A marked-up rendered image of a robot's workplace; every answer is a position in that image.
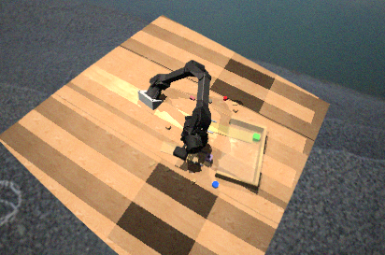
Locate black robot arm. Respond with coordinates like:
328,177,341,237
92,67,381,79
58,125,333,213
144,60,211,154

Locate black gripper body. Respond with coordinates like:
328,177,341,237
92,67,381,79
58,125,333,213
173,131,189,161

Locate yellow flat strip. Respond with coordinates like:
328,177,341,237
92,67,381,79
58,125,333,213
208,122,229,136

